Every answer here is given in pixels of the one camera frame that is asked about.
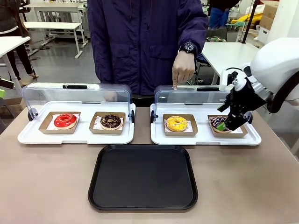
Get dark purple striped donut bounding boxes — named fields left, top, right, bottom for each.
left=209, top=116, right=232, bottom=133

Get person's left hand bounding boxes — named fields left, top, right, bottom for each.
left=171, top=50, right=196, bottom=91

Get white table behind arm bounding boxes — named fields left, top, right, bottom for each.
left=200, top=42, right=260, bottom=85

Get black vertical pole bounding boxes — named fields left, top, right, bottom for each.
left=240, top=0, right=260, bottom=44

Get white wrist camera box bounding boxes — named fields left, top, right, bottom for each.
left=219, top=68, right=237, bottom=91

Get background person blue apron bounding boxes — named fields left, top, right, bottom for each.
left=207, top=0, right=242, bottom=30

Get clear display case lid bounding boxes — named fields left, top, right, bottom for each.
left=21, top=82, right=136, bottom=122
left=150, top=84, right=254, bottom=124

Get person's left forearm purple sleeve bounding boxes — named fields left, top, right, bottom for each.
left=180, top=14, right=209, bottom=53

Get camouflage patterned cloth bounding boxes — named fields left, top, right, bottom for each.
left=205, top=35, right=228, bottom=43

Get red glazed donut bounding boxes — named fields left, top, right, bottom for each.
left=54, top=113, right=78, bottom=130

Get person in purple jacket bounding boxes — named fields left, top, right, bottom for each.
left=87, top=0, right=209, bottom=97

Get white long workbench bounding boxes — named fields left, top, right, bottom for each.
left=22, top=2, right=89, bottom=59

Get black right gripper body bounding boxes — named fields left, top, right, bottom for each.
left=224, top=78, right=266, bottom=115

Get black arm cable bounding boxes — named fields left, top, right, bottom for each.
left=266, top=70, right=299, bottom=114

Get background person dark clothes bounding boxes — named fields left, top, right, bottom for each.
left=0, top=0, right=40, bottom=86

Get white display case base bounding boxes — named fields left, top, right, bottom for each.
left=17, top=100, right=136, bottom=146
left=150, top=102, right=262, bottom=147

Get black plastic serving tray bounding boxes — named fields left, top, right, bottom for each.
left=87, top=144, right=199, bottom=212

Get white storage box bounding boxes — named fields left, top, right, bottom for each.
left=256, top=25, right=272, bottom=44

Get yellow sprinkled donut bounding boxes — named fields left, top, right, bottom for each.
left=166, top=115, right=188, bottom=132

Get brown cardboard donut tray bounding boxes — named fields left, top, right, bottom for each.
left=89, top=111, right=127, bottom=135
left=163, top=113, right=199, bottom=137
left=38, top=111, right=81, bottom=134
left=207, top=114, right=249, bottom=138

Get brown cardboard box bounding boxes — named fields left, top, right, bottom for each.
left=259, top=0, right=280, bottom=31

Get chocolate sprinkled donut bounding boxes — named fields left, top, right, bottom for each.
left=100, top=114, right=123, bottom=131

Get black wrist watch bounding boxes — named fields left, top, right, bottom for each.
left=178, top=42, right=198, bottom=56

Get person's right hand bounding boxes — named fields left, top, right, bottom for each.
left=104, top=91, right=117, bottom=102

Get yellow cloth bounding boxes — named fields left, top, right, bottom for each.
left=231, top=12, right=265, bottom=27

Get white desk with leg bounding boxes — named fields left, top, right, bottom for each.
left=0, top=35, right=31, bottom=93

